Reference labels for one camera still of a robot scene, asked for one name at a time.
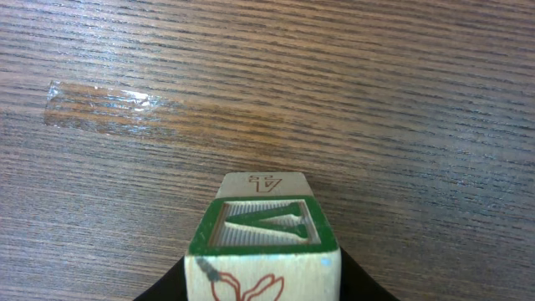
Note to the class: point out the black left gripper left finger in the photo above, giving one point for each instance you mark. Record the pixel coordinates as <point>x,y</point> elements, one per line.
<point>170,287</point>

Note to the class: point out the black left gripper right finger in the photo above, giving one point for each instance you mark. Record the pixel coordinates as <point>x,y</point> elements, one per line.
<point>357,285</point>

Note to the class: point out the green N block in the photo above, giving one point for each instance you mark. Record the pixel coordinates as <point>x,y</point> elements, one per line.
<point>264,248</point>

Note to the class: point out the white mushroom picture block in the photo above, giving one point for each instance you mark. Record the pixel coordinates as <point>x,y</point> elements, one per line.
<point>238,184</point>

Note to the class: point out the clear tape strip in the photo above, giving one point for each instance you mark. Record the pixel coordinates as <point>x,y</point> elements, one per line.
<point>112,111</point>

